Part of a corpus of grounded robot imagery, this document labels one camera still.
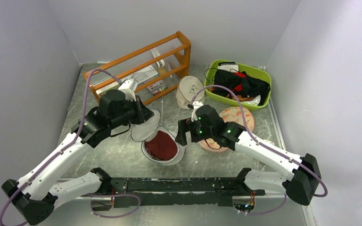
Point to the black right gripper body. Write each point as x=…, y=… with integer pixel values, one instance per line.
x=198, y=133

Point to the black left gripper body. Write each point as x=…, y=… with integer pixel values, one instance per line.
x=130, y=108

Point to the white mesh laundry bag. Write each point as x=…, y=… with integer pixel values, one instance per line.
x=148, y=130

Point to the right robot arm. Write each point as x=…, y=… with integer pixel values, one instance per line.
x=298, y=177

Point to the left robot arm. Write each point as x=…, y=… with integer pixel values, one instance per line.
x=37, y=194

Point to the cream round laundry bag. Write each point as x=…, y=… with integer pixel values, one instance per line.
x=186, y=90

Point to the colourful marker pack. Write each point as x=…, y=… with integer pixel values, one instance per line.
x=157, y=87

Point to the green box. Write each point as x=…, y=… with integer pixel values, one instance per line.
x=104, y=89

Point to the clear plastic package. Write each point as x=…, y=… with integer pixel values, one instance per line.
x=144, y=74

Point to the orange wooden rack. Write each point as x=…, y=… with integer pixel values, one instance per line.
x=174, y=50

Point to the white clip on rack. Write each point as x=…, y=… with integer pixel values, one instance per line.
x=160, y=63

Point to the white folded garment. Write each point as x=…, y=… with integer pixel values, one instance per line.
x=228, y=66

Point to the small white card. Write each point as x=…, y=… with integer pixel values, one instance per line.
x=269, y=142

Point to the green plastic basin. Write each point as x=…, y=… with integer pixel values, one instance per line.
x=224, y=97

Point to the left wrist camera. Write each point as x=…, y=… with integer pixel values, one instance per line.
x=128, y=87

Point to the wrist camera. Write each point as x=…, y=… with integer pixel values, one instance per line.
x=194, y=106
x=128, y=87

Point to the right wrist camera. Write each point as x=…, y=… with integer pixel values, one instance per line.
x=194, y=106

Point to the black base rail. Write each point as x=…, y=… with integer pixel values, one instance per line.
x=177, y=191

